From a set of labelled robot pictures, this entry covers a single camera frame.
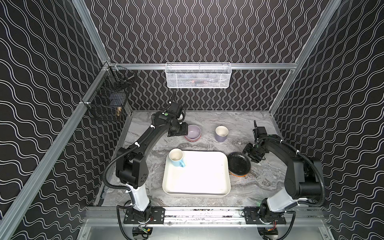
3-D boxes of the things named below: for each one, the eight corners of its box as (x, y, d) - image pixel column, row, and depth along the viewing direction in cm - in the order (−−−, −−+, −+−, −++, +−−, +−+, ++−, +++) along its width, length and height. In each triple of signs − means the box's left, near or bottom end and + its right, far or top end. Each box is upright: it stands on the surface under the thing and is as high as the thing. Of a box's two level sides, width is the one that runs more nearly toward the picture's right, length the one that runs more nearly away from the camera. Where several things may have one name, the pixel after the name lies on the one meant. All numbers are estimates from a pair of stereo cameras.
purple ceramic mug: (215, 142, 104) (216, 135, 98) (213, 132, 110) (214, 124, 104) (227, 142, 104) (229, 135, 98) (225, 131, 110) (227, 124, 104)
